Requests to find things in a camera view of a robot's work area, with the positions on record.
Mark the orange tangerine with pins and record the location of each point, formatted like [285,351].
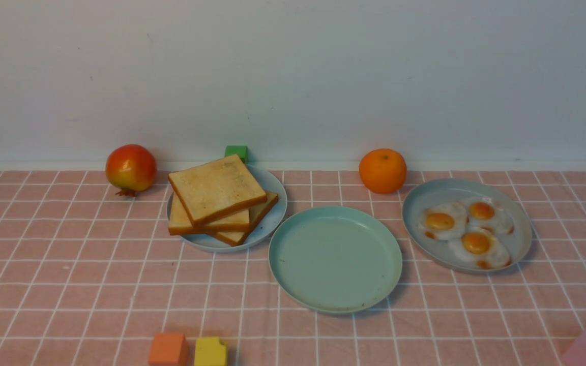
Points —
[383,171]

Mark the grey blue egg plate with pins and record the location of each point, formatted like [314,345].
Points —
[435,192]

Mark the pink checkered tablecloth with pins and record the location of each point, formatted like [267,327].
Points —
[88,277]

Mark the red yellow pomegranate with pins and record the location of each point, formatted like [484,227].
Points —
[131,169]

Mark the fried egg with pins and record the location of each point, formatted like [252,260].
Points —
[480,249]
[444,221]
[487,214]

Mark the toast slice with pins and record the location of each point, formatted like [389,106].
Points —
[180,224]
[256,214]
[216,189]

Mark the orange foam cube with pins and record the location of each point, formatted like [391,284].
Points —
[169,348]

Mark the light blue bread plate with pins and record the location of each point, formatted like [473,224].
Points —
[267,226]

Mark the teal centre plate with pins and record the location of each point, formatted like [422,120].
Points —
[335,259]

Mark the green foam cube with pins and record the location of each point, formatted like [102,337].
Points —
[240,150]

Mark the yellow foam block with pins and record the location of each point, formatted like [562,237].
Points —
[210,352]

